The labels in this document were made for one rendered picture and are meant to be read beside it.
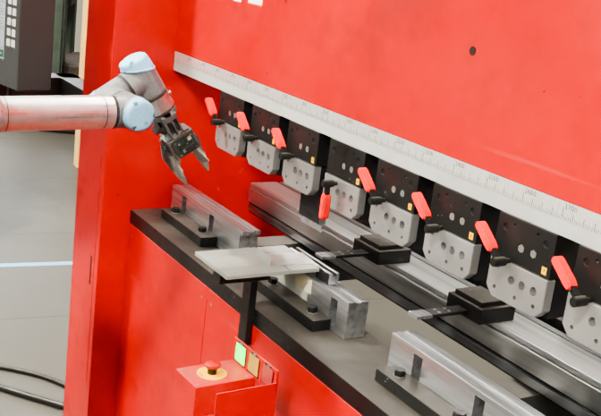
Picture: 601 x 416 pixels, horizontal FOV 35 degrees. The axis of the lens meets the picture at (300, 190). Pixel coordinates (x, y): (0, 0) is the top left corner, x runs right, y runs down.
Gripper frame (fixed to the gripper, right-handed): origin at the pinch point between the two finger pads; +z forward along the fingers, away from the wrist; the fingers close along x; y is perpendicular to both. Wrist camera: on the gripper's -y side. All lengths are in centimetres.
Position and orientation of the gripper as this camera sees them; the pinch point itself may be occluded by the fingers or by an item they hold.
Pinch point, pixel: (194, 173)
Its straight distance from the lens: 247.1
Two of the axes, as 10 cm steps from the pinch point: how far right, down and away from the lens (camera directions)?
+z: 3.9, 7.8, 4.8
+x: 8.0, -5.5, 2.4
